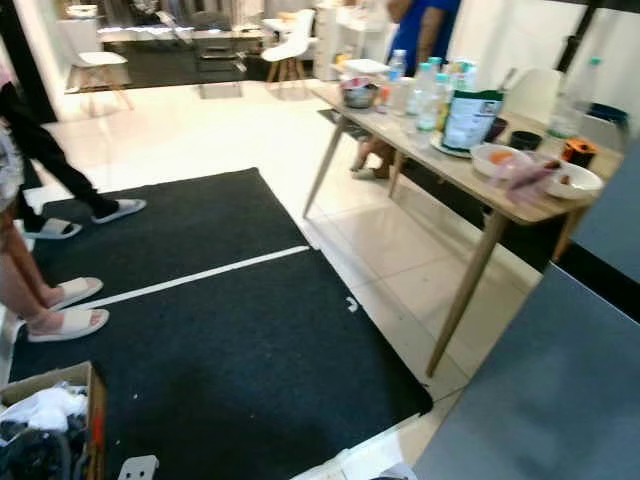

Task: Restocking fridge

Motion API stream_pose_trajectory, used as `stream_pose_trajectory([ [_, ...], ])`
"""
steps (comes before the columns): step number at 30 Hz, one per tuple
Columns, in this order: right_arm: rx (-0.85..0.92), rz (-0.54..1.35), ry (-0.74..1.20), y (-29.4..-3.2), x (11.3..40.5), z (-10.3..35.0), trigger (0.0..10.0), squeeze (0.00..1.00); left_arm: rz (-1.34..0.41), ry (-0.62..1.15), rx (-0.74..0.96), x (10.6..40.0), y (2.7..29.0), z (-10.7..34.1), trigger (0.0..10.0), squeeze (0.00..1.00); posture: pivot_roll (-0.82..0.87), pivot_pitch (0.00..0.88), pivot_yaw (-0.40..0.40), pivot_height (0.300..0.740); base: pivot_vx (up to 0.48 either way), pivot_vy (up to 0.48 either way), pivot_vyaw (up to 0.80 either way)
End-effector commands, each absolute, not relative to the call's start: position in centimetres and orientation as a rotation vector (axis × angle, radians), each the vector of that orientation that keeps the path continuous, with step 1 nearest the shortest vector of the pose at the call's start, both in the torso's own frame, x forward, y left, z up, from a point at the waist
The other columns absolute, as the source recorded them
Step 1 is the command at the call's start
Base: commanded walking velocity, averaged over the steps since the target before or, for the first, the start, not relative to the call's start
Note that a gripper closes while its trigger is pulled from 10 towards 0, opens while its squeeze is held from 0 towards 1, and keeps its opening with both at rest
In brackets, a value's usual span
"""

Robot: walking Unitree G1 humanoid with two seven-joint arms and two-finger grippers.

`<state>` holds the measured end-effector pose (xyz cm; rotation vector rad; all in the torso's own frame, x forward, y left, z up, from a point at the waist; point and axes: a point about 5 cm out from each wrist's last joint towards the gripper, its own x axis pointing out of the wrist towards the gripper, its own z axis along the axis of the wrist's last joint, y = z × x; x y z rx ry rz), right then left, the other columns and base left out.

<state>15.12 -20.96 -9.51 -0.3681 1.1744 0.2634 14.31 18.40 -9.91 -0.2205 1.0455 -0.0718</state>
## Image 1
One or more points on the orange black device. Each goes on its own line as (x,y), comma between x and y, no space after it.
(578,153)

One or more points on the white cup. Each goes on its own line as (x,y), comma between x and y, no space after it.
(402,95)

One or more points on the colourful drink carton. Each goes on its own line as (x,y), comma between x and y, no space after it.
(463,75)

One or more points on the tall clear plastic bottle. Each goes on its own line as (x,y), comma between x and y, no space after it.
(572,105)

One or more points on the white cloth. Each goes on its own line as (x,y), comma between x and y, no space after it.
(50,405)

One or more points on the brown cardboard box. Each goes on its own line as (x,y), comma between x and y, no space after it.
(96,420)

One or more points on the long grey desk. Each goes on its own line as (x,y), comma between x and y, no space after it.
(160,33)

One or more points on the person in black trousers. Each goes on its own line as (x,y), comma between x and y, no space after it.
(50,150)

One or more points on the small white tape mark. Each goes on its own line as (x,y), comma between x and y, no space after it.
(351,304)

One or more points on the clear bottle blue cap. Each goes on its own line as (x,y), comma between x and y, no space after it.
(397,68)

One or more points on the grey steel fridge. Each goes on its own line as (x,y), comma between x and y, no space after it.
(540,400)

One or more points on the white food container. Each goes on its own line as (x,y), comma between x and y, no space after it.
(363,66)

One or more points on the orange fruit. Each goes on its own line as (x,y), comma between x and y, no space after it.
(501,157)

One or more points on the green black food bag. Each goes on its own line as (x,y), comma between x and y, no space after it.
(470,120)

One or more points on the pale plate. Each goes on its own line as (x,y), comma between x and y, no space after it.
(438,145)

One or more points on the long white tape strip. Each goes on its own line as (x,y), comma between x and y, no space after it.
(200,275)

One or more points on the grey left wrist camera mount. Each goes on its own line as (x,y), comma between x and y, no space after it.
(138,468)

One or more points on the person in denim shorts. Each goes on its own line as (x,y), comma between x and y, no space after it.
(22,275)

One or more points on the steel bowl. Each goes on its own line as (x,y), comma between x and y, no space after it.
(358,95)

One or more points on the white cabinet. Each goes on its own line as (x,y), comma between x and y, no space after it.
(345,35)

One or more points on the white chair wooden legs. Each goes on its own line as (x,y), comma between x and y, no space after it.
(95,65)
(295,45)

